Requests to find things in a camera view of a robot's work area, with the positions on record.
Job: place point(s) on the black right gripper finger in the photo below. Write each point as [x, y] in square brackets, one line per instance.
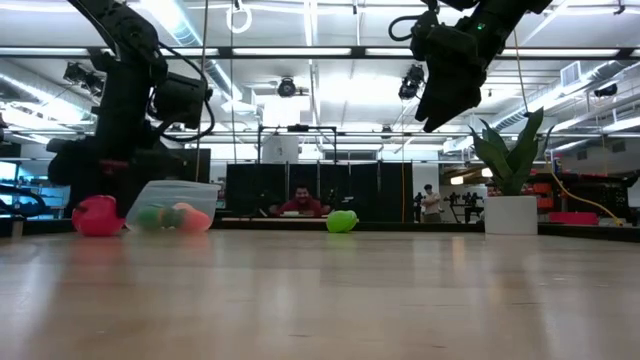
[447, 105]

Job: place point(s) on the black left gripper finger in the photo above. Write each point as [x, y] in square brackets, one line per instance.
[79, 202]
[131, 197]

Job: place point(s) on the red toy apple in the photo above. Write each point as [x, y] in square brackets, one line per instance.
[97, 220]

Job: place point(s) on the green toy corn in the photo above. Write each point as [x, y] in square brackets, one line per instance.
[149, 219]

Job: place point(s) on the clear plastic tupperware container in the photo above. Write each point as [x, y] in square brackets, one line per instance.
[200, 192]

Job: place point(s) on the orange toy carrot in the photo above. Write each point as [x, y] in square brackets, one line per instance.
[197, 222]

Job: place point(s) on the light green toy lime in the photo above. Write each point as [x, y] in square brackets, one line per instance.
[341, 221]

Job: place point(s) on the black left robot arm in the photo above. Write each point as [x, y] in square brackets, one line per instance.
[122, 100]

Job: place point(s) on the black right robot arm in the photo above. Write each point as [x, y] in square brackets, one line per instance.
[505, 15]

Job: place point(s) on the black monitor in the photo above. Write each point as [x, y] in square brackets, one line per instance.
[200, 167]

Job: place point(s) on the green snake plant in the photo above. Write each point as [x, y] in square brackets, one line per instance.
[510, 165]

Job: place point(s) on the black equipment stand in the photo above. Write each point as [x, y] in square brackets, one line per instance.
[467, 200]

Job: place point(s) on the black ceiling spotlight pair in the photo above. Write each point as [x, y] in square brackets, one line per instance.
[80, 75]

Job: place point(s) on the standing person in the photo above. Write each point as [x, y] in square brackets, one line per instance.
[431, 202]

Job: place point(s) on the white ceiling air vent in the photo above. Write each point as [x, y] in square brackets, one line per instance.
[572, 74]

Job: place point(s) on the white plant pot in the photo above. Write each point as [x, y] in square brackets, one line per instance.
[510, 215]

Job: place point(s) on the white cylinder box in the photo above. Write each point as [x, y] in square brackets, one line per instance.
[280, 150]

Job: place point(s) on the round black ceiling fixture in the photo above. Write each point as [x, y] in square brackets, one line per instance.
[287, 87]

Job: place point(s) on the red bin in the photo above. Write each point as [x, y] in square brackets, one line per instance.
[575, 218]

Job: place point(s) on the seated person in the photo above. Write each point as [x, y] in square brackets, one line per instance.
[302, 205]

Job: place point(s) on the dark workbench with red items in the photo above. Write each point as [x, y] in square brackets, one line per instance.
[600, 192]

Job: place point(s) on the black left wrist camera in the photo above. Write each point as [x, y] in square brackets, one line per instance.
[180, 100]

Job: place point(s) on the black partition wall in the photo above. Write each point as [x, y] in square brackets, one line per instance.
[380, 190]

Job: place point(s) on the black table edge rail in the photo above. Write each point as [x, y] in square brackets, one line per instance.
[400, 226]

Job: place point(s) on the black metal frame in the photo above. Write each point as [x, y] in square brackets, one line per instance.
[297, 128]

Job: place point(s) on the black ceiling camera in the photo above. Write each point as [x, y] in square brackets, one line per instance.
[606, 90]

